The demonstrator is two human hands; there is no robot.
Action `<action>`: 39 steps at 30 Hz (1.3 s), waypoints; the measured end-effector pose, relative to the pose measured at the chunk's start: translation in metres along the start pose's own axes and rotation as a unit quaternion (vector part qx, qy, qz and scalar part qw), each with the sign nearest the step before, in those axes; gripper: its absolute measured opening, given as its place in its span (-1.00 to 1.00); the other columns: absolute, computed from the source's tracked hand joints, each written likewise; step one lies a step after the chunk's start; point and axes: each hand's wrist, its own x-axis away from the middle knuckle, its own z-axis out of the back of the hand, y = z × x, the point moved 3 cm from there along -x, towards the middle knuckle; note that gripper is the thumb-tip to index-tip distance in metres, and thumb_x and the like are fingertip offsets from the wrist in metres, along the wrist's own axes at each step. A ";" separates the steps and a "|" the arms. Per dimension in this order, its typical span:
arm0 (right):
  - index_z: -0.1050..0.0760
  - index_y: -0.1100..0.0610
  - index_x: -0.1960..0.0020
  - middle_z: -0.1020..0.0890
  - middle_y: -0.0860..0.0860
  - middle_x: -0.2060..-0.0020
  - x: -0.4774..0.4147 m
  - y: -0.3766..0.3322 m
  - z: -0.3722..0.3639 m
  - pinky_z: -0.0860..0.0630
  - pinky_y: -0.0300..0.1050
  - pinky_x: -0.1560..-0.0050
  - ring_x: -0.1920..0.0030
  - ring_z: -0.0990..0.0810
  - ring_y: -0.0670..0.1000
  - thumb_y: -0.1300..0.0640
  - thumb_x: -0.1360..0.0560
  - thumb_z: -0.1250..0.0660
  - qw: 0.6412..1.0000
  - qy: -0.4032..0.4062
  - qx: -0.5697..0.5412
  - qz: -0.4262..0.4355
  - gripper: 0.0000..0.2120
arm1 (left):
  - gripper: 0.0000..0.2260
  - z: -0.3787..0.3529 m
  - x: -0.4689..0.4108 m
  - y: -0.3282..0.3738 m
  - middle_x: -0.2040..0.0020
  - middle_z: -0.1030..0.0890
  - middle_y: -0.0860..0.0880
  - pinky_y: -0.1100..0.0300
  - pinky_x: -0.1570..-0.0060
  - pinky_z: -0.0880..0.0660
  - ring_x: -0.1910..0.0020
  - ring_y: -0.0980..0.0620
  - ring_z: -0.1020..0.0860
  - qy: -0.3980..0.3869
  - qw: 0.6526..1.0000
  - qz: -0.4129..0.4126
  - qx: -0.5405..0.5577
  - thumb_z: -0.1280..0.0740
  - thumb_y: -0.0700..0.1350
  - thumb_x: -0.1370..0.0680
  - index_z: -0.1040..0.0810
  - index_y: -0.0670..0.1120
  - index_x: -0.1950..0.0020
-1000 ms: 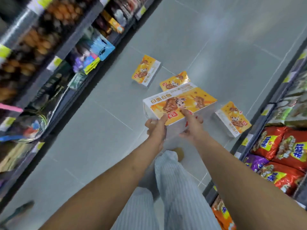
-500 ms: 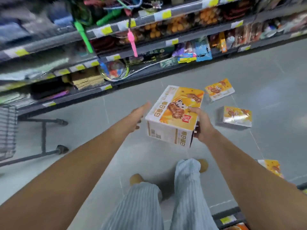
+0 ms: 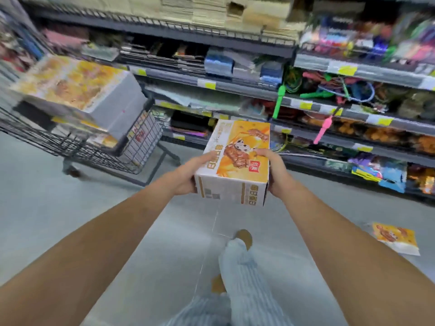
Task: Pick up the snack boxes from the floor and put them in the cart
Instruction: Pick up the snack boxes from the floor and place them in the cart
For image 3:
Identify person's left hand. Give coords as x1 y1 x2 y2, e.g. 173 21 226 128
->
163 151 219 197

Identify person's right hand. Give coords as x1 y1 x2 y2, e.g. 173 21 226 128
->
253 148 297 201

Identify orange and white snack box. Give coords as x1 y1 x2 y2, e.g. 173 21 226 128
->
194 119 272 207

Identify person's right forearm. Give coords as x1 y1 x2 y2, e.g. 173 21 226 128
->
281 181 435 326

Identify person's left forearm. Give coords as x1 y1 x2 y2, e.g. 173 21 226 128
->
0 178 178 326

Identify green plastic toy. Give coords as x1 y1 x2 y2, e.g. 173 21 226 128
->
272 84 287 120

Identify pink plastic toy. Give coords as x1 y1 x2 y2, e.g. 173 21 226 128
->
313 107 342 146

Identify pile of boxes in cart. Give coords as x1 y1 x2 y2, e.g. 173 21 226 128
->
51 111 164 167

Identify blue folded cloth stack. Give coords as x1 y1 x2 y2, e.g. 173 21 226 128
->
260 60 285 86
204 47 236 78

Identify person's tan shoe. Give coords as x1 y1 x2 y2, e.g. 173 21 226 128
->
210 273 227 294
234 229 254 251

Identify row of orange plush toys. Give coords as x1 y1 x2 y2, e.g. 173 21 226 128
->
298 115 435 156

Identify row of yellow price labels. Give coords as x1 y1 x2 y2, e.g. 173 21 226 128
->
117 62 435 154

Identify dark metal shelf unit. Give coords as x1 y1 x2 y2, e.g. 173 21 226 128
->
19 0 300 150
272 0 435 205

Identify pile of blue toy packets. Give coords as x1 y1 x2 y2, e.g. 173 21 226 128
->
348 155 408 194

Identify person's striped light trousers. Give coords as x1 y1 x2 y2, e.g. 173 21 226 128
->
162 238 287 326

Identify large orange printed carton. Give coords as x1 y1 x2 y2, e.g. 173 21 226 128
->
10 54 149 140

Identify stack of beige paper pads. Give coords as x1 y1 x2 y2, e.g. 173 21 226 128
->
44 0 308 43

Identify row of colourful hanging packets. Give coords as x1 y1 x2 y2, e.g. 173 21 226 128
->
300 8 435 66

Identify orange snack packet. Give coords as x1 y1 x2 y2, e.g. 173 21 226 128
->
370 222 421 257

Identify bundle of coloured skipping ropes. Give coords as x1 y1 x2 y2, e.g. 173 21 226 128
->
284 65 389 110

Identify black wire shopping cart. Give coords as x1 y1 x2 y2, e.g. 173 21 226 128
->
0 96 182 188

